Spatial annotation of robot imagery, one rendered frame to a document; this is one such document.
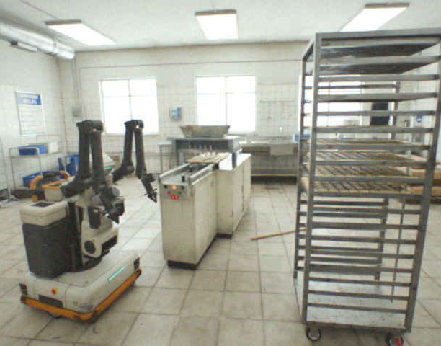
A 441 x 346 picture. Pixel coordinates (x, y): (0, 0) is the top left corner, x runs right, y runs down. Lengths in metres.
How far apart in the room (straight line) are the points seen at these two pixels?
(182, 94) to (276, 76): 2.14
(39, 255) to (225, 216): 1.78
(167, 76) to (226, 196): 4.09
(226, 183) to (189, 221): 0.74
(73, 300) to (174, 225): 0.94
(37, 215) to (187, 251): 1.22
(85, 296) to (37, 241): 0.52
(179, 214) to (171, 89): 4.36
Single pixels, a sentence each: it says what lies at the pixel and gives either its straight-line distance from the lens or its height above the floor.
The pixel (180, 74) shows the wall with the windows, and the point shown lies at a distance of 6.38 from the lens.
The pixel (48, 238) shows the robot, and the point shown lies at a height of 0.60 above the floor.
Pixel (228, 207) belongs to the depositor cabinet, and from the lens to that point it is 3.00.
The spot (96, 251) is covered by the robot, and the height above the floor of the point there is 0.47.
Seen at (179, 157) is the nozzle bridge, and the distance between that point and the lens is 3.19.
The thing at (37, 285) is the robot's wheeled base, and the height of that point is 0.25.
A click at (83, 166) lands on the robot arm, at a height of 1.12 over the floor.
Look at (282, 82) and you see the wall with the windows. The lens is 6.22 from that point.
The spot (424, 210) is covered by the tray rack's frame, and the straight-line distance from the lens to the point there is 1.80.
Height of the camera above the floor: 1.39
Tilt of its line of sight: 10 degrees down
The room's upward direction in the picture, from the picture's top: 1 degrees counter-clockwise
